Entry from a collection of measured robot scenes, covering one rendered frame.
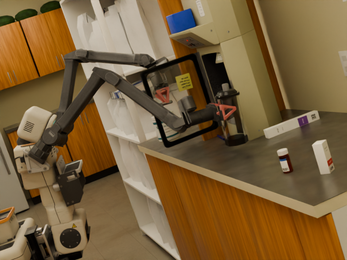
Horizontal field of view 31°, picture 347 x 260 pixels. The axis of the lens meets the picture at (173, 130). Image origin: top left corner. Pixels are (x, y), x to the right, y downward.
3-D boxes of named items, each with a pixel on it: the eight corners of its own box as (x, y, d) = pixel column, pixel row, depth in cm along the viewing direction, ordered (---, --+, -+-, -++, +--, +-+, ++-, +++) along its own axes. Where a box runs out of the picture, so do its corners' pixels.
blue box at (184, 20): (189, 28, 305) (184, 10, 304) (196, 26, 296) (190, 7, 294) (171, 34, 302) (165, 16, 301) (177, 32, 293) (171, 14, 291)
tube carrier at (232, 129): (242, 135, 281) (233, 90, 277) (252, 139, 271) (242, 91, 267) (220, 142, 278) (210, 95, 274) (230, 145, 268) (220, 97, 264)
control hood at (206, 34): (195, 47, 309) (189, 28, 307) (220, 43, 278) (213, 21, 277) (174, 54, 306) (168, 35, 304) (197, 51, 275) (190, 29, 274)
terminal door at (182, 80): (219, 127, 314) (194, 52, 308) (165, 149, 305) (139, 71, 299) (218, 127, 315) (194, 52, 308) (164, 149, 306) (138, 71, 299)
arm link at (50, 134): (105, 63, 290) (96, 58, 280) (126, 80, 285) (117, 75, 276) (50, 140, 293) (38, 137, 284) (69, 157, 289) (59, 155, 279)
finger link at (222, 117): (229, 99, 271) (210, 105, 269) (236, 100, 265) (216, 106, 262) (233, 114, 273) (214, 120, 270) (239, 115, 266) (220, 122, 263)
